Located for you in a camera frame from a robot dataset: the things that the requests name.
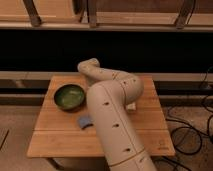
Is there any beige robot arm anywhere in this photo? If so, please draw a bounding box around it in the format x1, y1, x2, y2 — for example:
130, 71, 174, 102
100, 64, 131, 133
77, 58, 157, 171

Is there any green ceramic bowl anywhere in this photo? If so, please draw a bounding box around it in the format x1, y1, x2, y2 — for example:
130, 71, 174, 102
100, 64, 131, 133
54, 84, 86, 110

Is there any white small bottle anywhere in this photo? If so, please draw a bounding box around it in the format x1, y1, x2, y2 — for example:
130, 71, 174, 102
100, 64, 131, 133
126, 103, 136, 111

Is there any blue sponge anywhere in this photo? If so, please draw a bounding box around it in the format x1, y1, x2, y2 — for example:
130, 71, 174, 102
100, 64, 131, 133
78, 116, 93, 129

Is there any wooden table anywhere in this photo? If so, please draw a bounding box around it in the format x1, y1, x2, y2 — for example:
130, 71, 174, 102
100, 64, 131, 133
27, 75, 175, 158

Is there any black floor cable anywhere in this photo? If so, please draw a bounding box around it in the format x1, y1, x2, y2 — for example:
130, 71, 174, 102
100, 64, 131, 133
156, 64, 213, 171

